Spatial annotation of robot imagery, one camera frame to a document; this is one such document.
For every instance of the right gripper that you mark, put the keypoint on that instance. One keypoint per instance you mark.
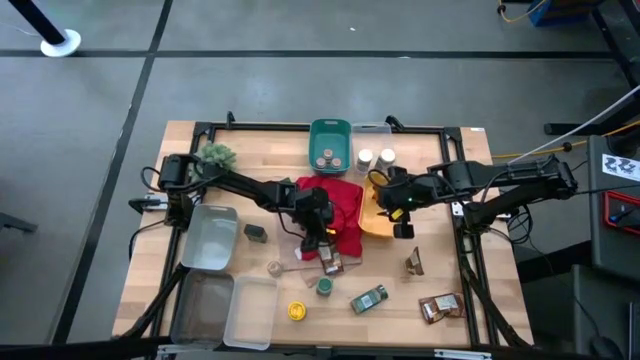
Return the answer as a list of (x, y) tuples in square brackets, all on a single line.
[(400, 192)]

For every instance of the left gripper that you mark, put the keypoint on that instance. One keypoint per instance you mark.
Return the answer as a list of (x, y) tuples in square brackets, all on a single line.
[(312, 207)]

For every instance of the brown spice packet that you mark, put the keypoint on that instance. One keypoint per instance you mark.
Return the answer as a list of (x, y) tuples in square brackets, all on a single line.
[(331, 262), (414, 264)]

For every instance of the green-lid square spice jar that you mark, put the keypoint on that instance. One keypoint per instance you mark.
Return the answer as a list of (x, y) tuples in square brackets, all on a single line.
[(324, 286)]

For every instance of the black square tin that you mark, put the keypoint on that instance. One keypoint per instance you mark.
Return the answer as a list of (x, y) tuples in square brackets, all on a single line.
[(255, 233)]

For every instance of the yellow round cap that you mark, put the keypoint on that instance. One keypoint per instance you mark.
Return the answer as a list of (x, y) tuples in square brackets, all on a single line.
[(297, 310)]

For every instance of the green herb jar with label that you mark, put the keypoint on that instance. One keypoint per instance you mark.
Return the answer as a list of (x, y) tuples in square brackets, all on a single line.
[(369, 300)]

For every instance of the brown spice glass jar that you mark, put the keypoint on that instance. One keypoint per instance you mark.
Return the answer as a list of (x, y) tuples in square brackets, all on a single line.
[(328, 153), (336, 163), (321, 162)]

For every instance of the brown packet with white label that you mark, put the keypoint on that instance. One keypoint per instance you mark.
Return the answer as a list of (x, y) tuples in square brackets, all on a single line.
[(442, 306)]

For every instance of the grey plastic bin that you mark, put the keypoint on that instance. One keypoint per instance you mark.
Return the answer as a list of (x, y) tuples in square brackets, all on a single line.
[(210, 240)]

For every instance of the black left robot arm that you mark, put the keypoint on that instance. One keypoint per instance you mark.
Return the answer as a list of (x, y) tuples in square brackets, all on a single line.
[(250, 187)]

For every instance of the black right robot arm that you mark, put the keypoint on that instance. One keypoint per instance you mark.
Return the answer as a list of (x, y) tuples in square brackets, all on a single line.
[(500, 175)]

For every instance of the yellow plastic bin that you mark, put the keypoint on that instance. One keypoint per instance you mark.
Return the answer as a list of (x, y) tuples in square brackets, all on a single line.
[(372, 220)]

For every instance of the red cloth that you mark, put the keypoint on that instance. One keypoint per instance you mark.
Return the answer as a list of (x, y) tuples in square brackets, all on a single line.
[(347, 210)]

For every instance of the silver mounting plate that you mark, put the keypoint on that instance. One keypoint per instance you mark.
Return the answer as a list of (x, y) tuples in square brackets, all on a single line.
[(457, 210)]

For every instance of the white-lid spice jar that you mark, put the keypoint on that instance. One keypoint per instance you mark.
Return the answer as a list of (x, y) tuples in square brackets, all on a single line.
[(386, 156), (364, 156)]

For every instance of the teal plastic bin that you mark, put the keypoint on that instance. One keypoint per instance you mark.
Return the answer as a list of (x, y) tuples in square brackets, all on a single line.
[(330, 135)]

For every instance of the smoky clear plastic bin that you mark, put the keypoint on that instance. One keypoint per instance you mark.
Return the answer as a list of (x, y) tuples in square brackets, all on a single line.
[(202, 310)]

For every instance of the green artificial plant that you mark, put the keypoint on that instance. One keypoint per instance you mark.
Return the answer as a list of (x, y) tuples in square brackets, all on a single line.
[(217, 155)]

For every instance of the black equipment cabinet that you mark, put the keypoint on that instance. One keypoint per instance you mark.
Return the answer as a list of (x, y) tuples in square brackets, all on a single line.
[(597, 225)]

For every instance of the dark grey box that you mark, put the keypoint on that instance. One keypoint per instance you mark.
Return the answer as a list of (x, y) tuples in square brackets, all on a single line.
[(600, 300)]

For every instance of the red-framed device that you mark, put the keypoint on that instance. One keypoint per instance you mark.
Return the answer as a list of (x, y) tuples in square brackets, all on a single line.
[(622, 215)]

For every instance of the white sticker with black print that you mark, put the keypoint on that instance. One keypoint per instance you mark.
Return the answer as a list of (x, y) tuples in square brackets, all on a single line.
[(620, 167)]

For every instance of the black computer mouse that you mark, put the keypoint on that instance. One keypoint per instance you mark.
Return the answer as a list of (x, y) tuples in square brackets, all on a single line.
[(605, 348)]

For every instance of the black crossbar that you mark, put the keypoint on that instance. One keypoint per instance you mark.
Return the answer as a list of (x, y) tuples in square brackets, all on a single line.
[(75, 350)]

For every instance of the blue box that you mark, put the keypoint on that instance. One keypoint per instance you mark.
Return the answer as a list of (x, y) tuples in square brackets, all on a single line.
[(555, 12)]

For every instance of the black metal stand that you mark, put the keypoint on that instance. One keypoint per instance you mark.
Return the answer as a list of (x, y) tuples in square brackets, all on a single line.
[(622, 50)]

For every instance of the black furniture foot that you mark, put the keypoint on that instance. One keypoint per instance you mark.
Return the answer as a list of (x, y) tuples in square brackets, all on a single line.
[(17, 222)]

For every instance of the black pole with white base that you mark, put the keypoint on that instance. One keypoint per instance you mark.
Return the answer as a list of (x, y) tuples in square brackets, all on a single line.
[(61, 47)]

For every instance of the black aluminium table frame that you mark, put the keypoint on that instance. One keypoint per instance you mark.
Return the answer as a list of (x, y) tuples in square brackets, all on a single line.
[(260, 127)]

